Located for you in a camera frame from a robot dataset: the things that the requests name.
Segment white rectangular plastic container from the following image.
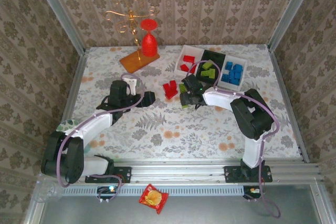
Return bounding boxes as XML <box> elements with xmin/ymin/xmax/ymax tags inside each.
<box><xmin>217</xmin><ymin>55</ymin><xmax>248</xmax><ymax>90</ymax></box>
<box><xmin>175</xmin><ymin>45</ymin><xmax>206</xmax><ymax>77</ymax></box>

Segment black rectangular plastic container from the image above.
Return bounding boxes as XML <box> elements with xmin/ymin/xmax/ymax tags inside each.
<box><xmin>195</xmin><ymin>49</ymin><xmax>227</xmax><ymax>83</ymax></box>

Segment red wine glass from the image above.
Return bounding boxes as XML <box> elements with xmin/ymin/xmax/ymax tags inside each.
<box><xmin>139</xmin><ymin>18</ymin><xmax>159</xmax><ymax>58</ymax></box>

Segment leaf patterned bowl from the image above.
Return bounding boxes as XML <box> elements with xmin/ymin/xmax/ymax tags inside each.
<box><xmin>57</xmin><ymin>119</ymin><xmax>92</xmax><ymax>154</ymax></box>

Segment black control board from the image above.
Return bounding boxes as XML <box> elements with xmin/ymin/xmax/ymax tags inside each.
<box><xmin>243</xmin><ymin>185</ymin><xmax>262</xmax><ymax>200</ymax></box>
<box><xmin>97</xmin><ymin>185</ymin><xmax>119</xmax><ymax>196</ymax></box>

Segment red snack packet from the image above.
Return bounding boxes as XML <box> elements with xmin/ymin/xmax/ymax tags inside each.
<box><xmin>138</xmin><ymin>183</ymin><xmax>170</xmax><ymax>215</ymax></box>

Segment clear plastic glass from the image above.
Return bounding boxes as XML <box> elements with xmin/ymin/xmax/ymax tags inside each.
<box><xmin>35</xmin><ymin>179</ymin><xmax>64</xmax><ymax>204</ymax></box>

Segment gold wire rack wooden base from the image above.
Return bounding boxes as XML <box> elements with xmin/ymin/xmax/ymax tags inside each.
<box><xmin>103</xmin><ymin>0</ymin><xmax>161</xmax><ymax>74</ymax></box>

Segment aluminium table side rail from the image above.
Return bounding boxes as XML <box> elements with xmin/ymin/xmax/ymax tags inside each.
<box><xmin>62</xmin><ymin>53</ymin><xmax>88</xmax><ymax>120</ymax></box>
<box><xmin>267</xmin><ymin>45</ymin><xmax>311</xmax><ymax>163</ymax></box>

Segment aluminium mounting rail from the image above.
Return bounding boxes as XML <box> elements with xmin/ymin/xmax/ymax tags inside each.
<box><xmin>78</xmin><ymin>159</ymin><xmax>322</xmax><ymax>184</ymax></box>

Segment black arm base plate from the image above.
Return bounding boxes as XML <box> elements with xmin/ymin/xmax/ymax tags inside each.
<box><xmin>85</xmin><ymin>165</ymin><xmax>132</xmax><ymax>184</ymax></box>
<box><xmin>224</xmin><ymin>165</ymin><xmax>272</xmax><ymax>184</ymax></box>

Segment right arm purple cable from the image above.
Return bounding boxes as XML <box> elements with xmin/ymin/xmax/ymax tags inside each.
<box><xmin>186</xmin><ymin>59</ymin><xmax>282</xmax><ymax>220</ymax></box>

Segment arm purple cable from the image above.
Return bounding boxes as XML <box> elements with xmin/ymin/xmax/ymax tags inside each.
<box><xmin>57</xmin><ymin>73</ymin><xmax>146</xmax><ymax>189</ymax></box>
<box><xmin>186</xmin><ymin>59</ymin><xmax>282</xmax><ymax>220</ymax></box>

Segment grey slotted cable duct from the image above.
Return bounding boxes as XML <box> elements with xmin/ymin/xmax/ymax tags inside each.
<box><xmin>62</xmin><ymin>185</ymin><xmax>246</xmax><ymax>197</ymax></box>

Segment short purple cable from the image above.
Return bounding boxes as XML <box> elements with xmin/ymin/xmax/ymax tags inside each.
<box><xmin>97</xmin><ymin>174</ymin><xmax>125</xmax><ymax>205</ymax></box>

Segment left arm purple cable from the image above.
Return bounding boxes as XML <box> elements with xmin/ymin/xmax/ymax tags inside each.
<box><xmin>57</xmin><ymin>73</ymin><xmax>146</xmax><ymax>189</ymax></box>

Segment aluminium frame post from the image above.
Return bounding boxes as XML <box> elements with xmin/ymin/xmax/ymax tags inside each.
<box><xmin>30</xmin><ymin>0</ymin><xmax>88</xmax><ymax>55</ymax></box>
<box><xmin>267</xmin><ymin>0</ymin><xmax>322</xmax><ymax>52</ymax></box>

